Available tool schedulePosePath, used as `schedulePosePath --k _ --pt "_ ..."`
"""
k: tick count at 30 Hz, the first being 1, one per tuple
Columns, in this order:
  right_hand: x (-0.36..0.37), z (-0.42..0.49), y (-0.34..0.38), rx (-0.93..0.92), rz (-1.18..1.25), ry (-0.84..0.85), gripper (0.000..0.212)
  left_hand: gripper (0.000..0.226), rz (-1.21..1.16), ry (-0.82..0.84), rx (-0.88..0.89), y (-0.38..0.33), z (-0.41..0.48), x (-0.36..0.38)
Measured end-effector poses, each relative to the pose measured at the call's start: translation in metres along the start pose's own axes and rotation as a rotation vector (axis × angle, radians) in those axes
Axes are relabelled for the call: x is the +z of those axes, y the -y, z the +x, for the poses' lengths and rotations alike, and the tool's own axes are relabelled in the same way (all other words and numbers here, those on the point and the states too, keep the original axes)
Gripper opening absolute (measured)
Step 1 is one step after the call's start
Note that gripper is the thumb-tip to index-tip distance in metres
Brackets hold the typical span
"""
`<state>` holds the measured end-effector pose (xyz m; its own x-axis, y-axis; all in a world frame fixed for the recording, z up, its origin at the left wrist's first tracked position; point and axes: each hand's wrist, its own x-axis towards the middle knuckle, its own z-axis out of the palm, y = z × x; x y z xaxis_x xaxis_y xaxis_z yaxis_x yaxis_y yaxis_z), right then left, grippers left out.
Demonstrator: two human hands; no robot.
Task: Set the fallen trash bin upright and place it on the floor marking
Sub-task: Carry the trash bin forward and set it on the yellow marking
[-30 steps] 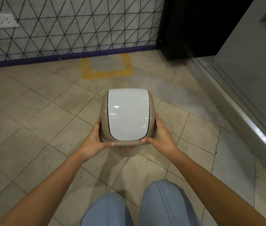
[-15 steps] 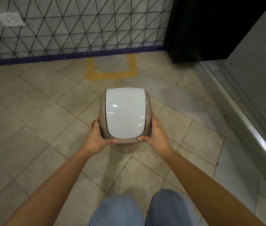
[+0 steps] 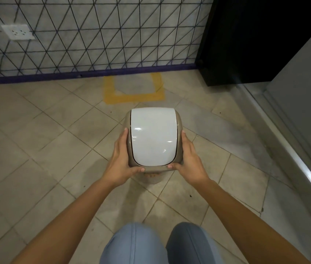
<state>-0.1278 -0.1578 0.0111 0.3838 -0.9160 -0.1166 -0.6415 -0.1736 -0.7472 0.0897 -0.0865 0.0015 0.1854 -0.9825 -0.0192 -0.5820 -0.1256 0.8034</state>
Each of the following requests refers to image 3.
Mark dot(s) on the person's right hand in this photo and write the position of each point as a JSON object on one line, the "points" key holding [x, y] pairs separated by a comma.
{"points": [[192, 167]]}

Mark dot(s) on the person's left hand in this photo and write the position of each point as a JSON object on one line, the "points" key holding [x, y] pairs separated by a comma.
{"points": [[119, 164]]}

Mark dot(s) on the person's left thumb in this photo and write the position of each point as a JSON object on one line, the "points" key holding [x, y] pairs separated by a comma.
{"points": [[137, 170]]}

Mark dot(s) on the person's right thumb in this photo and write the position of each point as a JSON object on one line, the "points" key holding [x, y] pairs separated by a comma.
{"points": [[173, 166]]}

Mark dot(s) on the beige trash bin white lid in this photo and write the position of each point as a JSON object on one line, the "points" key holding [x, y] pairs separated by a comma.
{"points": [[152, 134]]}

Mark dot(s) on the person's right forearm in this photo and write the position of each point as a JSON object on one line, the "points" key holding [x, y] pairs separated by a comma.
{"points": [[249, 225]]}

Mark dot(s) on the person's left forearm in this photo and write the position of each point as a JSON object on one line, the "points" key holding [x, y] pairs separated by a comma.
{"points": [[67, 225]]}

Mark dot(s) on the person's left leg blue jeans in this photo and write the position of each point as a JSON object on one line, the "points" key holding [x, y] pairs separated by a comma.
{"points": [[133, 244]]}

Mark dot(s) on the person's leg blue jeans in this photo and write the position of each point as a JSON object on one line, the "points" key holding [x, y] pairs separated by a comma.
{"points": [[133, 244], [191, 244]]}

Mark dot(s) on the person's right leg blue jeans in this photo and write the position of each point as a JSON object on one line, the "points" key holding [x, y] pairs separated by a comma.
{"points": [[191, 244]]}

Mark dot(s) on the black cabinet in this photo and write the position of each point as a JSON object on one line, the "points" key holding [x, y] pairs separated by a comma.
{"points": [[249, 38]]}

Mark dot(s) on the glass door with metal frame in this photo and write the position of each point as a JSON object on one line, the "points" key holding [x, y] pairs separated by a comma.
{"points": [[301, 129]]}

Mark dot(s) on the white wall power outlet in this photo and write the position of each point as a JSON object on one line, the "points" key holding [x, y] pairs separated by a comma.
{"points": [[18, 32]]}

